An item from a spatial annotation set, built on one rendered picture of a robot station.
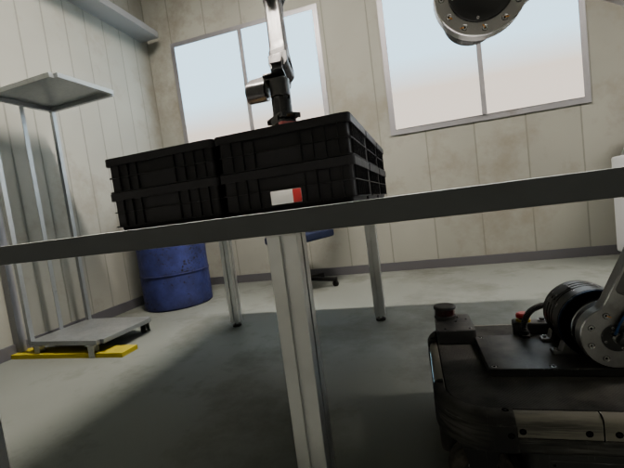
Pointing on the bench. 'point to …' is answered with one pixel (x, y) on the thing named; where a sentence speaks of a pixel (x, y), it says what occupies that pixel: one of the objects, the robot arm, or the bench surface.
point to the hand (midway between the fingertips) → (287, 148)
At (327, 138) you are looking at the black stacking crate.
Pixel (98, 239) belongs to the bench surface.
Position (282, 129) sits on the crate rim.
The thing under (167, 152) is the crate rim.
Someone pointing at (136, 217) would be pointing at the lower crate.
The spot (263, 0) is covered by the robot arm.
